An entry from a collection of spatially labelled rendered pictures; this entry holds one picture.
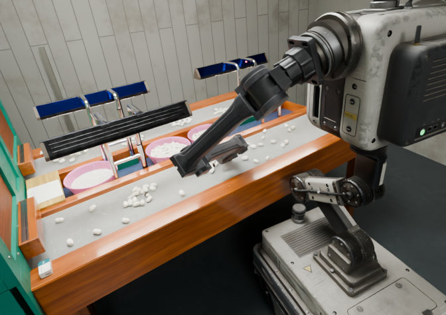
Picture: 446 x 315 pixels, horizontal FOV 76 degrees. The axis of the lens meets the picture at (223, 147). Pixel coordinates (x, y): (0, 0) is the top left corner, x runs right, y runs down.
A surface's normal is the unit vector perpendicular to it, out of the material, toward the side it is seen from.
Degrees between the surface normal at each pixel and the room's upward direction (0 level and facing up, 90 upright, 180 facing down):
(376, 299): 0
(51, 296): 90
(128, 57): 90
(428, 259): 0
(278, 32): 90
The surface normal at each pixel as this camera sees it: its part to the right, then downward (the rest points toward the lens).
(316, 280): -0.09, -0.88
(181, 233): 0.55, 0.35
